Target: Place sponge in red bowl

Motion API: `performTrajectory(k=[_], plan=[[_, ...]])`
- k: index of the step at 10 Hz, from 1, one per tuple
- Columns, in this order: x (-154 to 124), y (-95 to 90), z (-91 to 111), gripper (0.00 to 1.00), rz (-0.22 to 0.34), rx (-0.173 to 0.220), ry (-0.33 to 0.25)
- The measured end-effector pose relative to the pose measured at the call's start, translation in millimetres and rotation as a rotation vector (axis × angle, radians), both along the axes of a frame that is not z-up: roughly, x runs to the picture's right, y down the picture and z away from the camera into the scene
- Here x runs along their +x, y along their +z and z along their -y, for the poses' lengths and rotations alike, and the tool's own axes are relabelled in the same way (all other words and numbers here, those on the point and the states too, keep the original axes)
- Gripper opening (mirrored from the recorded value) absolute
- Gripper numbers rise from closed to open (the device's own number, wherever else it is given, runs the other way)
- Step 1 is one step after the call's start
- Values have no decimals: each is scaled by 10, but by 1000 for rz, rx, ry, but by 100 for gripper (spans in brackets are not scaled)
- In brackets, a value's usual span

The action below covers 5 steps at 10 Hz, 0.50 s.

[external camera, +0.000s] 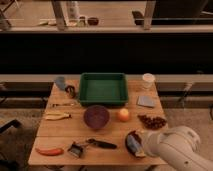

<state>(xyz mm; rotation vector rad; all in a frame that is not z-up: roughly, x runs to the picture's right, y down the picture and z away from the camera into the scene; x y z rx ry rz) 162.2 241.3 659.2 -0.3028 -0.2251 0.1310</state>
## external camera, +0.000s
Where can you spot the small jar on shelf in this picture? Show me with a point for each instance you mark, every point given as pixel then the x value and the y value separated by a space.
pixel 82 21

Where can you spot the orange apple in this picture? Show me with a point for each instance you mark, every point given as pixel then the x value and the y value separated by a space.
pixel 123 115

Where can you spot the red chili pepper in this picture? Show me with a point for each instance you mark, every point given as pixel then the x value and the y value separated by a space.
pixel 50 152

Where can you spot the white bottle on shelf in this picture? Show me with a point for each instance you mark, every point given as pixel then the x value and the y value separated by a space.
pixel 73 10

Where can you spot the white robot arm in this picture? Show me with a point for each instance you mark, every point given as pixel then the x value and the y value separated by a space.
pixel 176 146

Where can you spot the peeled yellow banana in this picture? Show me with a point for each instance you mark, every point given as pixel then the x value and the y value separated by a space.
pixel 56 116

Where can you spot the dark red bowl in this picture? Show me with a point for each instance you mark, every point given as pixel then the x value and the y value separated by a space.
pixel 96 116

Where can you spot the white plastic cup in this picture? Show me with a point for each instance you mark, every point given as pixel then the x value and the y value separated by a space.
pixel 148 80

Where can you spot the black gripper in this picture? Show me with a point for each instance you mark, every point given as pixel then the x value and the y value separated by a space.
pixel 133 144

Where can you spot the dark bowl on shelf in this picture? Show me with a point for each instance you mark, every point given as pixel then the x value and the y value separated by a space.
pixel 93 21

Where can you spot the bunch of dark grapes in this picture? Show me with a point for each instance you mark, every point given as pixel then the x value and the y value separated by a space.
pixel 152 123

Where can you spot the green plastic tray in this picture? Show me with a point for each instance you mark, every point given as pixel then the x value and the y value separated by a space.
pixel 103 88

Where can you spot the grey blue sponge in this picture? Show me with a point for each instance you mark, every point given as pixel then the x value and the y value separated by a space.
pixel 146 101

